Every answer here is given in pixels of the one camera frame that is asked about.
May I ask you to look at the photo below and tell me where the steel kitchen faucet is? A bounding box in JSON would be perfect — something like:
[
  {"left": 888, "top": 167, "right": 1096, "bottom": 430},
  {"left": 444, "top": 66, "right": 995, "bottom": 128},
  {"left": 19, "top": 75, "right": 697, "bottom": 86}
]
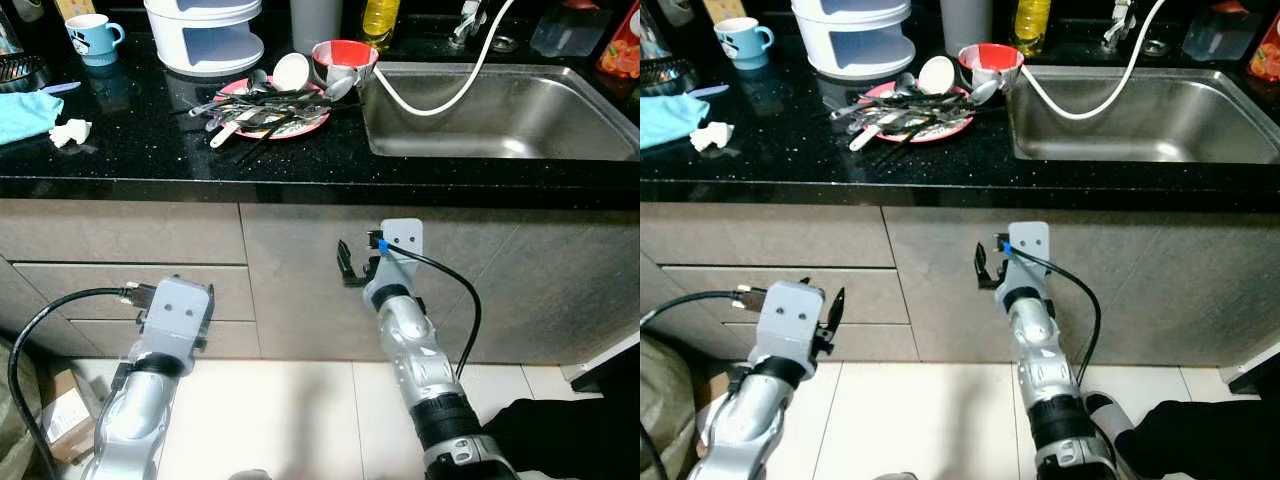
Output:
[
  {"left": 1103, "top": 0, "right": 1141, "bottom": 49},
  {"left": 450, "top": 0, "right": 491, "bottom": 46}
]

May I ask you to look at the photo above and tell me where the brown cardboard box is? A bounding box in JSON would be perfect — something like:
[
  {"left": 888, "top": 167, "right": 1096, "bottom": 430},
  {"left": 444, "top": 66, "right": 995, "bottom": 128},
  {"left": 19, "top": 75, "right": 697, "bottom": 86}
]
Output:
[
  {"left": 40, "top": 365, "right": 101, "bottom": 463},
  {"left": 692, "top": 368, "right": 733, "bottom": 421}
]

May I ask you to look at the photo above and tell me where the pink round plate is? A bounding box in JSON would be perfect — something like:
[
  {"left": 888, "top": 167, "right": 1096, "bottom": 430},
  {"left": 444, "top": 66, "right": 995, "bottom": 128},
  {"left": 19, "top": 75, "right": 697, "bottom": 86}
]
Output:
[
  {"left": 210, "top": 78, "right": 331, "bottom": 141},
  {"left": 858, "top": 82, "right": 976, "bottom": 144}
]

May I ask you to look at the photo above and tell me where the black chopstick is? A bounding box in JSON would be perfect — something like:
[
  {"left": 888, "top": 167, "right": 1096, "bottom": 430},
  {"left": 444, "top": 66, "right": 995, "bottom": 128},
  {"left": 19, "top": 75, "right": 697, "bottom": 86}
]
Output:
[
  {"left": 815, "top": 96, "right": 1011, "bottom": 117},
  {"left": 878, "top": 118, "right": 946, "bottom": 169},
  {"left": 232, "top": 115, "right": 301, "bottom": 166},
  {"left": 170, "top": 92, "right": 331, "bottom": 113}
]

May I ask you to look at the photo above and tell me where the white and grey slipper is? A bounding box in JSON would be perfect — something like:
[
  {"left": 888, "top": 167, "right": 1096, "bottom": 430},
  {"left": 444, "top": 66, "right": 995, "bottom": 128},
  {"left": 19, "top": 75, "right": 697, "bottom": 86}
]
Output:
[{"left": 1083, "top": 390, "right": 1138, "bottom": 449}]

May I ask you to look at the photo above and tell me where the grey cabinet door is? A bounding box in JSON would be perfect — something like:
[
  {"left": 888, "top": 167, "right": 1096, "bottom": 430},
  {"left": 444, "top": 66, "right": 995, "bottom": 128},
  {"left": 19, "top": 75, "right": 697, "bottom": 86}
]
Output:
[
  {"left": 883, "top": 205, "right": 1280, "bottom": 366},
  {"left": 240, "top": 203, "right": 641, "bottom": 366}
]

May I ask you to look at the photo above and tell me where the olive green fabric bag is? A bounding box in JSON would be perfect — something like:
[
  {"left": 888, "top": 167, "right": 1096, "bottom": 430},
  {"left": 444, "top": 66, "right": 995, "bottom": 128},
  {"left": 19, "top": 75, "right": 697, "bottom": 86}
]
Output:
[
  {"left": 640, "top": 335, "right": 698, "bottom": 480},
  {"left": 0, "top": 340, "right": 41, "bottom": 480}
]

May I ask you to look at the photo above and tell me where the white ceramic soup spoon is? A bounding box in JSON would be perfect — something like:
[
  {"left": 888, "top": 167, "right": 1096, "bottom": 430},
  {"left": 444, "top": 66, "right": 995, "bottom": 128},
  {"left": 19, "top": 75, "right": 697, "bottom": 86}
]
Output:
[
  {"left": 918, "top": 55, "right": 958, "bottom": 98},
  {"left": 272, "top": 52, "right": 312, "bottom": 96}
]

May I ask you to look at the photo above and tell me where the steel bowl with red inside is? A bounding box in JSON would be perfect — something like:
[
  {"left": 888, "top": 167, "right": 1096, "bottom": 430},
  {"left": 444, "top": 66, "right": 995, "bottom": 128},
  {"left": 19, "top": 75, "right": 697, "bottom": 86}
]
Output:
[
  {"left": 958, "top": 43, "right": 1026, "bottom": 93},
  {"left": 311, "top": 40, "right": 380, "bottom": 91}
]

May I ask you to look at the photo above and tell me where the white crumpled tissue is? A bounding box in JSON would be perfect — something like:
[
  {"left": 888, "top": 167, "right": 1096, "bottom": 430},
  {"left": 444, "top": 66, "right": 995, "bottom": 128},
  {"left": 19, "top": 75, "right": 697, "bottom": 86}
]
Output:
[
  {"left": 689, "top": 121, "right": 736, "bottom": 153},
  {"left": 48, "top": 118, "right": 93, "bottom": 149}
]

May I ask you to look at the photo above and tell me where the stainless steel sink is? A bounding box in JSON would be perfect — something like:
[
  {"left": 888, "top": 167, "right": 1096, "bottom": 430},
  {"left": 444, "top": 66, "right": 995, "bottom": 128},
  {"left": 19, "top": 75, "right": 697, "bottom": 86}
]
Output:
[
  {"left": 360, "top": 62, "right": 641, "bottom": 163},
  {"left": 1007, "top": 65, "right": 1280, "bottom": 166}
]

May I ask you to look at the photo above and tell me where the grey tall cup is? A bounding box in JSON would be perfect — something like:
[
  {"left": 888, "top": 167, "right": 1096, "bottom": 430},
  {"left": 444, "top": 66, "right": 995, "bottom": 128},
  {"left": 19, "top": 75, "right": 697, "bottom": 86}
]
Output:
[
  {"left": 940, "top": 0, "right": 993, "bottom": 56},
  {"left": 290, "top": 0, "right": 344, "bottom": 56}
]

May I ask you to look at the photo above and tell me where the yellow cooking oil bottle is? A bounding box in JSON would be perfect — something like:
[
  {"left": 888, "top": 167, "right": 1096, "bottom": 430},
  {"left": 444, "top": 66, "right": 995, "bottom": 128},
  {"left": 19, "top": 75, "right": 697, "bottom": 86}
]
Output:
[
  {"left": 1012, "top": 0, "right": 1053, "bottom": 56},
  {"left": 361, "top": 0, "right": 402, "bottom": 51}
]

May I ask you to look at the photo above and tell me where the white two-tier plastic rack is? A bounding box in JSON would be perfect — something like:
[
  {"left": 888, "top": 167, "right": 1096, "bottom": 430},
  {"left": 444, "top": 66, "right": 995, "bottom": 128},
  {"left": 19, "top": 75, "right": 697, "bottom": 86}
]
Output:
[
  {"left": 792, "top": 0, "right": 916, "bottom": 81},
  {"left": 144, "top": 0, "right": 266, "bottom": 78}
]

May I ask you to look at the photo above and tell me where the light blue cloth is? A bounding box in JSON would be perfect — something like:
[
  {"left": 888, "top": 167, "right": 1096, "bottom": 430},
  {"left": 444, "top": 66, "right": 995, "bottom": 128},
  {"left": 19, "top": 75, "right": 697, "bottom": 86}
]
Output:
[
  {"left": 0, "top": 90, "right": 66, "bottom": 146},
  {"left": 640, "top": 92, "right": 713, "bottom": 151}
]

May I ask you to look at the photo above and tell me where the person leg in black trousers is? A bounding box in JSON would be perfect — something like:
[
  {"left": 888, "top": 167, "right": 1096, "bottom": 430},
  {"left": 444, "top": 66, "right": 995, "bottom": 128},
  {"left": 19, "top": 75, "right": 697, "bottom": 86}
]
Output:
[
  {"left": 1113, "top": 398, "right": 1280, "bottom": 480},
  {"left": 483, "top": 395, "right": 641, "bottom": 480}
]

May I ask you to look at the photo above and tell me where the blue ceramic mug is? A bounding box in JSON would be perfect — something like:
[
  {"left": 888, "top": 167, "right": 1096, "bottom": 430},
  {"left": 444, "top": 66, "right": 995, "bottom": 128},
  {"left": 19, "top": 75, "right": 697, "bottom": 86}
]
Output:
[
  {"left": 65, "top": 14, "right": 126, "bottom": 67},
  {"left": 715, "top": 17, "right": 776, "bottom": 71}
]

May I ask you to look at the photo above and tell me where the clear plastic container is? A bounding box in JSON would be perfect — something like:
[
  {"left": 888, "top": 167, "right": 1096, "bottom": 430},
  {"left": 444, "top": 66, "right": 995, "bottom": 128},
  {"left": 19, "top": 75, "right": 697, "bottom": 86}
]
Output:
[
  {"left": 1180, "top": 5, "right": 1263, "bottom": 61},
  {"left": 528, "top": 5, "right": 609, "bottom": 59}
]

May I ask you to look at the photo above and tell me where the red printed packet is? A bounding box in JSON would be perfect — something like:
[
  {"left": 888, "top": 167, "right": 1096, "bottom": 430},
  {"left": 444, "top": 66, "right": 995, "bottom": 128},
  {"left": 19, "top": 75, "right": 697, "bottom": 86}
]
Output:
[
  {"left": 1247, "top": 0, "right": 1280, "bottom": 83},
  {"left": 597, "top": 0, "right": 641, "bottom": 81}
]

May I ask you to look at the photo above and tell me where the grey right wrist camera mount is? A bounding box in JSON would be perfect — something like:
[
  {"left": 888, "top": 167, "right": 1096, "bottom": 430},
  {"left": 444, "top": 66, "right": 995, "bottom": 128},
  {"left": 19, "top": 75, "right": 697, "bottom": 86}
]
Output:
[
  {"left": 1005, "top": 221, "right": 1051, "bottom": 291},
  {"left": 378, "top": 218, "right": 425, "bottom": 291}
]

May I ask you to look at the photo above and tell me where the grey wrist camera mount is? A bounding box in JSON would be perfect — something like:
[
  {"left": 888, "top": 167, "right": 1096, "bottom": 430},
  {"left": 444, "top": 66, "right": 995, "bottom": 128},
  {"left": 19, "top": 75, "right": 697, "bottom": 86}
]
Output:
[
  {"left": 752, "top": 280, "right": 827, "bottom": 363},
  {"left": 1005, "top": 221, "right": 1051, "bottom": 291},
  {"left": 135, "top": 277, "right": 215, "bottom": 361},
  {"left": 378, "top": 218, "right": 425, "bottom": 291}
]

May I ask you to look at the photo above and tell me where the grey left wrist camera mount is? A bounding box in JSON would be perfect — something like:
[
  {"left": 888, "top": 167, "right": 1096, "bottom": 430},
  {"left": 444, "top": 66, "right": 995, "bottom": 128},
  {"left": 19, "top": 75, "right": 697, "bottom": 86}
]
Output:
[
  {"left": 135, "top": 277, "right": 215, "bottom": 361},
  {"left": 752, "top": 280, "right": 827, "bottom": 363}
]

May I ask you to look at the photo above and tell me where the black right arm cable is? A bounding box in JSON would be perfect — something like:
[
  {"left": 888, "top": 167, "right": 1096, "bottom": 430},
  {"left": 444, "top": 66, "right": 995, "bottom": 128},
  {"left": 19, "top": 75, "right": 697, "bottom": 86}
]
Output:
[
  {"left": 1010, "top": 245, "right": 1103, "bottom": 386},
  {"left": 385, "top": 243, "right": 483, "bottom": 381}
]

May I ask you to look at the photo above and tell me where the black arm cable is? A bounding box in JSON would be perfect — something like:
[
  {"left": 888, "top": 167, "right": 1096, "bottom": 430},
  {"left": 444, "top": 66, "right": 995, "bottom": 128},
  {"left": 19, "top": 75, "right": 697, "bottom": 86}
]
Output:
[
  {"left": 640, "top": 290, "right": 766, "bottom": 326},
  {"left": 8, "top": 287, "right": 151, "bottom": 480},
  {"left": 385, "top": 243, "right": 483, "bottom": 381},
  {"left": 1010, "top": 245, "right": 1103, "bottom": 386}
]

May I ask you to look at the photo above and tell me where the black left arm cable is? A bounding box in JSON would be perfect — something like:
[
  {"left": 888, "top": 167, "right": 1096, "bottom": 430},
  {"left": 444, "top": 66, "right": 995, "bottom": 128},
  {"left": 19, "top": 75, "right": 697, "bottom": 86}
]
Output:
[
  {"left": 640, "top": 290, "right": 766, "bottom": 326},
  {"left": 8, "top": 287, "right": 151, "bottom": 480}
]

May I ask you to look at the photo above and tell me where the white flexible hose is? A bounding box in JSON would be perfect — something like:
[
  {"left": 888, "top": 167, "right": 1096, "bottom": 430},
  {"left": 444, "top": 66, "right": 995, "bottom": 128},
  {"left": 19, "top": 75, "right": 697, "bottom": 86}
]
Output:
[
  {"left": 373, "top": 0, "right": 516, "bottom": 118},
  {"left": 1018, "top": 0, "right": 1169, "bottom": 122}
]

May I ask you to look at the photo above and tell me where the white handled spoon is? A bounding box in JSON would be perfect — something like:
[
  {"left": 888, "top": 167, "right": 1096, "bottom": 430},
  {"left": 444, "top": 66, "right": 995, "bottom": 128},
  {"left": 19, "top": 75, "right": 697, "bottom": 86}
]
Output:
[
  {"left": 208, "top": 108, "right": 263, "bottom": 149},
  {"left": 848, "top": 112, "right": 906, "bottom": 153}
]

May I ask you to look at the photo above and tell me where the black wire basket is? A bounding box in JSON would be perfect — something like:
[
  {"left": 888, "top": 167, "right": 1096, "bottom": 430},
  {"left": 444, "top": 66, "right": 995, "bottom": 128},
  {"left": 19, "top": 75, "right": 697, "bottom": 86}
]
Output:
[
  {"left": 0, "top": 52, "right": 51, "bottom": 93},
  {"left": 640, "top": 55, "right": 691, "bottom": 98}
]

